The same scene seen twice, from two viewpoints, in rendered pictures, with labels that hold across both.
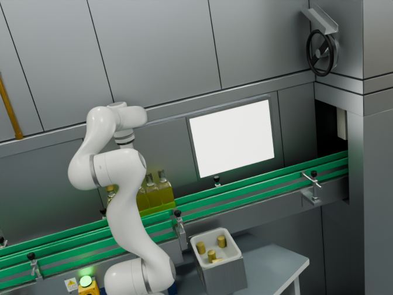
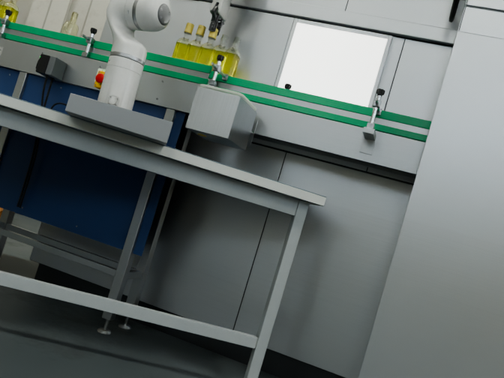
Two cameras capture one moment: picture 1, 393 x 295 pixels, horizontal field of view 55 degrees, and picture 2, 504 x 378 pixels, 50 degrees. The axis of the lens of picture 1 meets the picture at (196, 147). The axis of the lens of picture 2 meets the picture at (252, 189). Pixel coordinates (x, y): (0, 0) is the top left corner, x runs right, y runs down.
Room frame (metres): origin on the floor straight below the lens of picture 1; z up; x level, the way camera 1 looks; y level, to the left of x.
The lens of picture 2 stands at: (-0.38, -1.10, 0.61)
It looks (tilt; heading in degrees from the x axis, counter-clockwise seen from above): 3 degrees up; 28
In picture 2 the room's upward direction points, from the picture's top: 17 degrees clockwise
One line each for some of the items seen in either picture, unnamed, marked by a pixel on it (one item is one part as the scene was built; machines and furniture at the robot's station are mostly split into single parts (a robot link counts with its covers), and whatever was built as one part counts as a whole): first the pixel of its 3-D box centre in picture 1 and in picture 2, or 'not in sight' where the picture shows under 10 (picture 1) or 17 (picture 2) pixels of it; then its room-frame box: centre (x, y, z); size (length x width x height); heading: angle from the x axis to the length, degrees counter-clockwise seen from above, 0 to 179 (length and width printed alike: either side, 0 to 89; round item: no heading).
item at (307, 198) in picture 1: (312, 191); (373, 121); (1.52, -0.49, 1.07); 0.17 x 0.05 x 0.23; 11
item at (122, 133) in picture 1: (120, 119); not in sight; (1.50, 0.28, 1.58); 0.09 x 0.08 x 0.13; 91
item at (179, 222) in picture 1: (178, 220); (218, 72); (1.40, 0.13, 1.12); 0.17 x 0.03 x 0.12; 11
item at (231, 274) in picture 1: (215, 259); (224, 121); (1.35, 0.01, 0.92); 0.27 x 0.17 x 0.15; 11
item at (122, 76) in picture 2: not in sight; (119, 87); (1.02, 0.25, 0.90); 0.19 x 0.19 x 0.18
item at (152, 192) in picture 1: (155, 204); (214, 70); (1.51, 0.23, 1.16); 0.06 x 0.06 x 0.21; 11
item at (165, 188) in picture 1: (168, 201); (227, 73); (1.52, 0.17, 1.16); 0.06 x 0.06 x 0.21; 11
